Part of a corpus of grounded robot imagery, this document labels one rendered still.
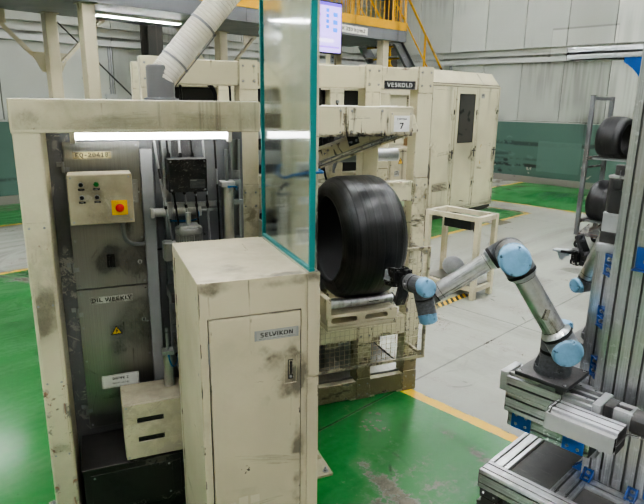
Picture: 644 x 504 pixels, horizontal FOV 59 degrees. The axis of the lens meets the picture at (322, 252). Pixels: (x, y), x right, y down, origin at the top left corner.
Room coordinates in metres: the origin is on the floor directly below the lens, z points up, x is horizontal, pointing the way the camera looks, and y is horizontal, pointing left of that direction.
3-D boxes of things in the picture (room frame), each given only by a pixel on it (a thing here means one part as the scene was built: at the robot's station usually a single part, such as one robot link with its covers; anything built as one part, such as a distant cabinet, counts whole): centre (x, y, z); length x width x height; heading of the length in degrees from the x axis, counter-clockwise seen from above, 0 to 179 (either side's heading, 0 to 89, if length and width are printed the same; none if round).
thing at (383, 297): (2.55, -0.18, 0.90); 0.35 x 0.05 x 0.05; 112
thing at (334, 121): (3.00, -0.13, 1.71); 0.61 x 0.25 x 0.15; 112
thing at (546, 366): (2.22, -0.98, 0.77); 0.15 x 0.15 x 0.10
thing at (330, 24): (6.76, 0.04, 2.60); 0.60 x 0.05 x 0.55; 134
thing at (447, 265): (5.46, -1.35, 0.40); 0.60 x 0.35 x 0.80; 44
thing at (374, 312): (2.55, -0.18, 0.84); 0.36 x 0.09 x 0.06; 112
